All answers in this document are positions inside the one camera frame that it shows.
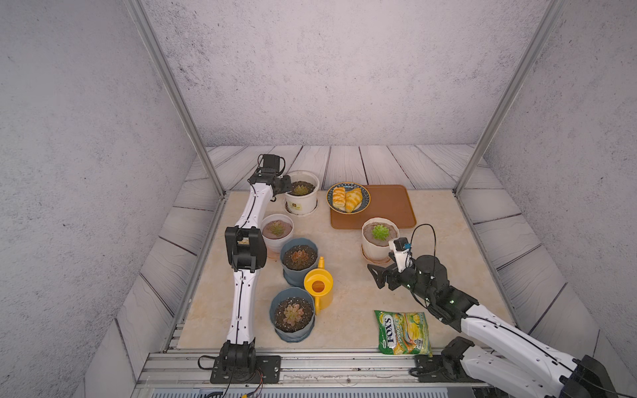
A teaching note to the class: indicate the large white pot dark soil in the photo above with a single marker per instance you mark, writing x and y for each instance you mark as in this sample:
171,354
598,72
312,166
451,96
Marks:
302,200

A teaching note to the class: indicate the blue pot red succulent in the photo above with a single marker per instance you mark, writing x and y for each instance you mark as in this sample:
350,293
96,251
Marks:
298,256

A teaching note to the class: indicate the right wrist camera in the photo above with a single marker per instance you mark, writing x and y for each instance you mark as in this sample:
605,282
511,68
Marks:
401,249

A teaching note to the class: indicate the striped bread roll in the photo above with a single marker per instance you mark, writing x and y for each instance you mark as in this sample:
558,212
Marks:
339,198
353,199

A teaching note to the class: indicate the right aluminium frame post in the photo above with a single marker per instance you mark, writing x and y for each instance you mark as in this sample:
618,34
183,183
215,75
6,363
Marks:
529,57

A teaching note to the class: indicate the beige saucer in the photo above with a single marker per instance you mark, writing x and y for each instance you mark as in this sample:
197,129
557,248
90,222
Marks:
383,262

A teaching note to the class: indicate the right striped bread roll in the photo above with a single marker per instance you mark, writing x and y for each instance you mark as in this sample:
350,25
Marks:
353,199

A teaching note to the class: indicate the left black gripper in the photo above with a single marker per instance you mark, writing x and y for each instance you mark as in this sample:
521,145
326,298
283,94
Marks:
287,185

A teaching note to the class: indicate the left aluminium frame post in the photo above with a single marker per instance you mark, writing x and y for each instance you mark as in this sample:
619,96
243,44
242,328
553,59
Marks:
151,43

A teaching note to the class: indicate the pink saucer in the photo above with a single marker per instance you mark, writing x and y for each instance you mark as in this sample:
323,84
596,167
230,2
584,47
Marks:
268,252

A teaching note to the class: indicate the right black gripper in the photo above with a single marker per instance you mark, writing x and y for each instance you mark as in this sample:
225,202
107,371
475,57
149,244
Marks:
380,280

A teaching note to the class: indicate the brown wooden tray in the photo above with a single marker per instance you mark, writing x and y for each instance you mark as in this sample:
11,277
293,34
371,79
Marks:
387,201

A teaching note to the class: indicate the white pot pink-green succulent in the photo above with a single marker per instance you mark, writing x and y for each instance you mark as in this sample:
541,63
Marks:
277,229

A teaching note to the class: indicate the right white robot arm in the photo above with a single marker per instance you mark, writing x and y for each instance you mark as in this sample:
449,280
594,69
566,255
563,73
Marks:
489,349

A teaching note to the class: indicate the yellow watering can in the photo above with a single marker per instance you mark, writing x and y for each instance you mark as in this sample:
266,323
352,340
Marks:
319,284

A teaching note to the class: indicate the blue pot pink succulent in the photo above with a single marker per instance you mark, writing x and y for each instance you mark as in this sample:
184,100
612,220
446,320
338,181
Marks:
292,313

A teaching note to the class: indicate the aluminium frame post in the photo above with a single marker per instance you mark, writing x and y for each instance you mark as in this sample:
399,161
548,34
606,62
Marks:
151,43
529,57

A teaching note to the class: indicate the front aluminium rail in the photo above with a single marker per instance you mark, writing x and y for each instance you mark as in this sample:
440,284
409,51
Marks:
304,373

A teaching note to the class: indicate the white pot bright green succulent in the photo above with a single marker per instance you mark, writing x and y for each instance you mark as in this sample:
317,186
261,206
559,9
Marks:
377,232

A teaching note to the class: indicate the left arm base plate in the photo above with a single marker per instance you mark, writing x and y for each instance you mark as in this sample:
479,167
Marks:
266,370

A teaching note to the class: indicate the green Fox's candy bag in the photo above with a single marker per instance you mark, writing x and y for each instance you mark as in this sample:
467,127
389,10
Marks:
403,333

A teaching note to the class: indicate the blue patterned plate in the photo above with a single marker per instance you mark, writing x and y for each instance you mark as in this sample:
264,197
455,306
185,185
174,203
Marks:
349,186

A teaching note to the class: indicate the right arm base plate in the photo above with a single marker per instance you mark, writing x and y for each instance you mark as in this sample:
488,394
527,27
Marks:
439,369

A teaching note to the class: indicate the left striped bread roll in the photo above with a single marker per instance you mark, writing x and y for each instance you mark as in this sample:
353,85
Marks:
339,198

